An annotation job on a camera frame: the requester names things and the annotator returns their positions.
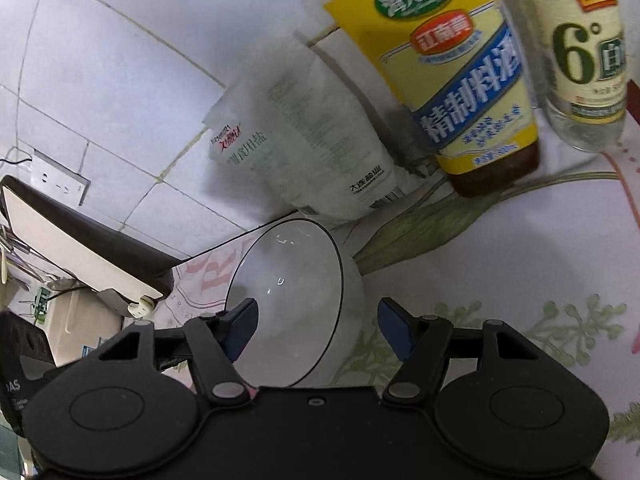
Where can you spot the white bowl with black rim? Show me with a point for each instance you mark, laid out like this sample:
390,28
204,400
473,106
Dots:
290,305

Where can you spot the yellow label cooking wine bottle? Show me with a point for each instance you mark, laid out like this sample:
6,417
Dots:
450,85

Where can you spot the floral tablecloth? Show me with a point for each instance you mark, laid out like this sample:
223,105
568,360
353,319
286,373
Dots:
500,260

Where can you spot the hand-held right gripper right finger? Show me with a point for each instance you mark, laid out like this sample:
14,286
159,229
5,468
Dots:
395,330

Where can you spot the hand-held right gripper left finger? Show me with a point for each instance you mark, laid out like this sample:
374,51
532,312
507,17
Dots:
245,327

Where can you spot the beige cutting board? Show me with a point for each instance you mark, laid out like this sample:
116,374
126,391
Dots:
75,250

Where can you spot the white salt packet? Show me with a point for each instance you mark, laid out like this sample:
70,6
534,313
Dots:
310,160

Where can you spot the clear seasoning packet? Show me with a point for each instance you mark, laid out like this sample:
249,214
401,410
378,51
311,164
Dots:
400,135

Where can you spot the vinegar bottle with yellow cap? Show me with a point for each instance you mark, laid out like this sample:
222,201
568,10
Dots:
580,60

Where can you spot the white wall socket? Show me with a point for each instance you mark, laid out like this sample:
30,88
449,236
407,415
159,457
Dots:
60,177

